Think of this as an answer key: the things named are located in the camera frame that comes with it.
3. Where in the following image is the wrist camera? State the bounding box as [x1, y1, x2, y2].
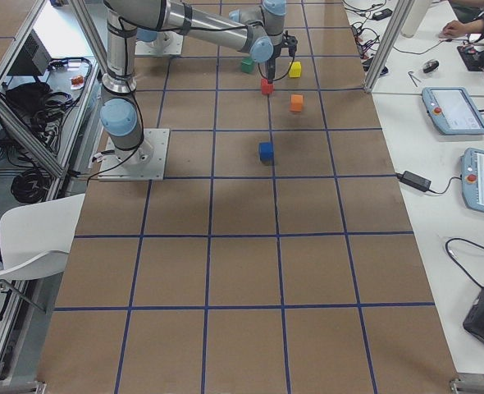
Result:
[282, 30, 298, 58]

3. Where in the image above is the teach pendant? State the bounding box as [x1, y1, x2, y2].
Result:
[461, 148, 484, 213]
[422, 87, 484, 135]

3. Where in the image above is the aluminium frame post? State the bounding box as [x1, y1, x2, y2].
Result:
[363, 0, 414, 93]

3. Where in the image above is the yellow wooden block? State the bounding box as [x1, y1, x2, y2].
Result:
[288, 61, 302, 79]

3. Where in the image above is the blue wooden block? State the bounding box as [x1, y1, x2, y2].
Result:
[258, 141, 274, 165]

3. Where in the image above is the green wooden block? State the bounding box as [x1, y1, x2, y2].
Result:
[240, 57, 254, 74]

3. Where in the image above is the near teach pendant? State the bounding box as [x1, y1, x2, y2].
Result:
[461, 148, 484, 213]

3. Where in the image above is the person's hand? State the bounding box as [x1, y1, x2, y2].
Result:
[441, 21, 473, 39]

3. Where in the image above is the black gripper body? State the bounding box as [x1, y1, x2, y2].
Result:
[266, 44, 284, 66]

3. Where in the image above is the brown paper table mat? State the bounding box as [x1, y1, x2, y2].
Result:
[38, 1, 456, 393]

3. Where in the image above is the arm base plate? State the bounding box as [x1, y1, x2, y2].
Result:
[135, 32, 184, 57]
[98, 128, 170, 181]

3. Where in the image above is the orange wooden block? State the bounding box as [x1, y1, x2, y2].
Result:
[290, 94, 304, 112]

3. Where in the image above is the red wooden block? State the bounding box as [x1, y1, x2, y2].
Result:
[260, 78, 274, 96]

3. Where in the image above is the far teach pendant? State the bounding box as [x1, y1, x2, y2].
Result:
[422, 87, 484, 135]

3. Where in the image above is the black power adapter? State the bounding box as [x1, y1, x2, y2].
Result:
[396, 171, 431, 192]

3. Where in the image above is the white chair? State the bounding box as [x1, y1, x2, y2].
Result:
[0, 194, 85, 281]

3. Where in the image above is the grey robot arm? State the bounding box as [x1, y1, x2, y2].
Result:
[100, 1, 296, 166]

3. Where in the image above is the black computer mouse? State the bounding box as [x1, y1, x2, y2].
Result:
[422, 59, 440, 75]

